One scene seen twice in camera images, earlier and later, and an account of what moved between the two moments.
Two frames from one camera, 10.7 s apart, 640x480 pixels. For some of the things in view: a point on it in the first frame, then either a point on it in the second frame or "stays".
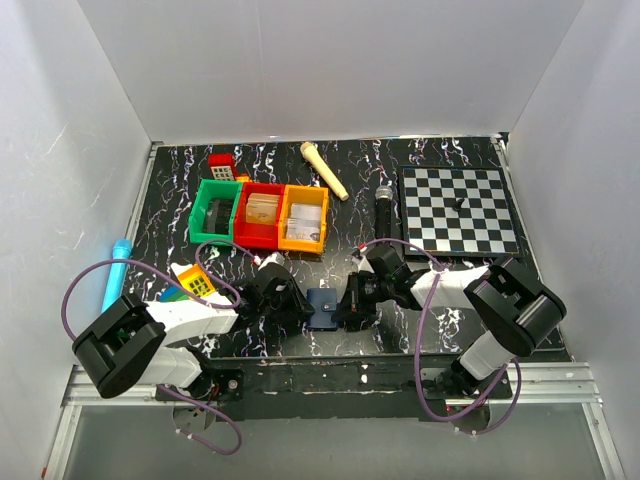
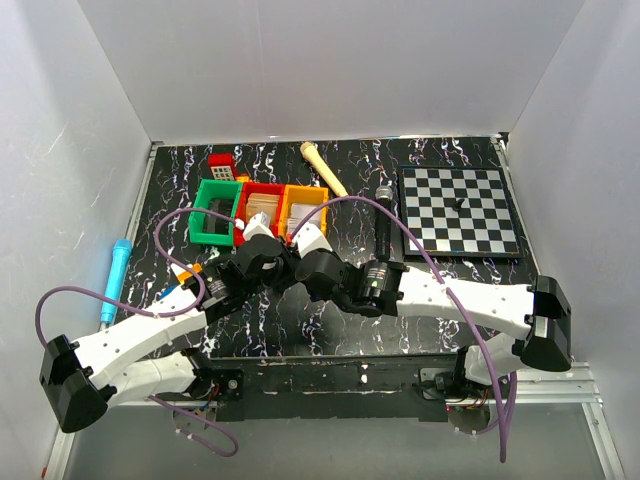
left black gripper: [298, 308] → [290, 262]
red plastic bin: [258, 236] stays
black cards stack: [218, 215] stays
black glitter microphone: [383, 217] stays
